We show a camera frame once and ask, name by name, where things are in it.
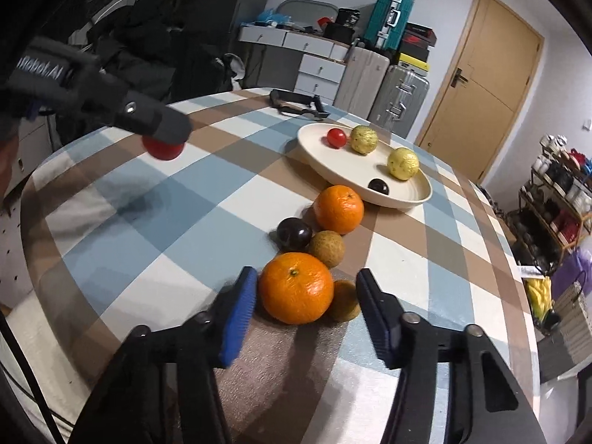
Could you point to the oval table mirror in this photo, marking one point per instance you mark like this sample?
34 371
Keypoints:
310 9

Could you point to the cream round plate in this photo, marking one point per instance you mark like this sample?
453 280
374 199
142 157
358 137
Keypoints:
323 162

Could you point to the red small item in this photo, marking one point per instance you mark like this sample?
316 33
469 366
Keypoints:
325 21

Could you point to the silver suitcase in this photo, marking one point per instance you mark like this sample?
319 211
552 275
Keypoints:
400 97

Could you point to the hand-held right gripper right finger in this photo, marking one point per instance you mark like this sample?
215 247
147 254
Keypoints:
374 323

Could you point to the white paper slip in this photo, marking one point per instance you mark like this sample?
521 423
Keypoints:
527 271

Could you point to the beige suitcase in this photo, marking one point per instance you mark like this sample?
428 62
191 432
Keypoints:
363 78

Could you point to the teal suitcase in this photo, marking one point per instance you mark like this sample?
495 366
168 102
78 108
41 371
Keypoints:
384 18

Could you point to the white dresser with drawers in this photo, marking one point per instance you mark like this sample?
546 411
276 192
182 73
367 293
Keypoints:
300 55

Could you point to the small red tomato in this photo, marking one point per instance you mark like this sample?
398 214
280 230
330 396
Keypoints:
336 137

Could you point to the blue plastic bag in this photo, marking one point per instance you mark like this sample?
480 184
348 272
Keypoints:
273 17

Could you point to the brown longan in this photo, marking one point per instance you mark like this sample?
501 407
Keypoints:
346 303
327 249

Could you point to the yellow and black shoe box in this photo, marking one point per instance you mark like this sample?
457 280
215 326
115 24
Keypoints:
413 62

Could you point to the red and black shoe box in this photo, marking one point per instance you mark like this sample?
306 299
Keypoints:
417 37

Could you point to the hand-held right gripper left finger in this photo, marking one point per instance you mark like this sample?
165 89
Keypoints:
238 319

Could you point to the purple bag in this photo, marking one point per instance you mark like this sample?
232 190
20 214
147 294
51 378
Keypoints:
573 273

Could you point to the grey and white woven basket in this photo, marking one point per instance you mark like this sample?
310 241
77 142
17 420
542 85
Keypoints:
576 319

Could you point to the large red tomato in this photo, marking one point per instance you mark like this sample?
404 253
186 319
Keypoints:
163 150

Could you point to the greenish yellow bumpy fruit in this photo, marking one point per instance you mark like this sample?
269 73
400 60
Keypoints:
363 139

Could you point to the dark grey refrigerator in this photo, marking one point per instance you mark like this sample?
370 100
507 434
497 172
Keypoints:
231 4

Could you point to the black bag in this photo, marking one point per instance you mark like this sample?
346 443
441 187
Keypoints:
344 23

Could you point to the dark purple plum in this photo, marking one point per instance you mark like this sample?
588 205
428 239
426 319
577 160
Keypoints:
379 186
293 233

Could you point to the pile of black clothes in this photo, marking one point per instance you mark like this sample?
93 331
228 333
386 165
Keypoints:
148 46

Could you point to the yellow crumpled bag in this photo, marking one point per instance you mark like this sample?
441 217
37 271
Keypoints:
539 296

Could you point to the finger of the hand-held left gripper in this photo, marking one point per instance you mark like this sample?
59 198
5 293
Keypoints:
157 120

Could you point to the orange mandarin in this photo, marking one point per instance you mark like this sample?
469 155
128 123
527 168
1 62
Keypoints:
296 293
339 208

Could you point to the wooden door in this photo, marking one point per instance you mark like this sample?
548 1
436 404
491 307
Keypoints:
485 88

